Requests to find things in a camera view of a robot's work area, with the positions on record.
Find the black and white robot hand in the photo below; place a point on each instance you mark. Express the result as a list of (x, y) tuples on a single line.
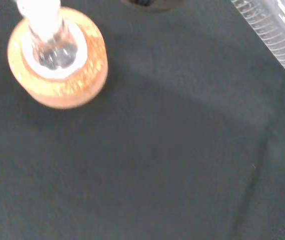
[(147, 4)]

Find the black table cloth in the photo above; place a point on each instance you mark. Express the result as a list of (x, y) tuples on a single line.
[(142, 162)]

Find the clear round-bottom flask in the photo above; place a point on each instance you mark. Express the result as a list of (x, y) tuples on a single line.
[(50, 47)]

